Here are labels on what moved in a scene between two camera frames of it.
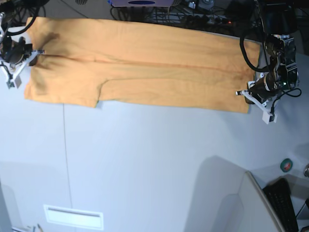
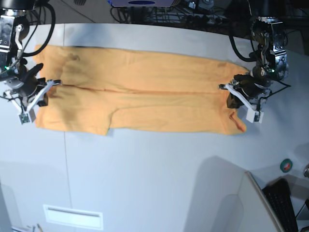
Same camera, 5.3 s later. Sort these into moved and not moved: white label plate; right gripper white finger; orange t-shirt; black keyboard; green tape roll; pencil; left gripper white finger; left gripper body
Moved: left gripper white finger; orange t-shirt; left gripper body; right gripper white finger
Not moved: white label plate; pencil; green tape roll; black keyboard
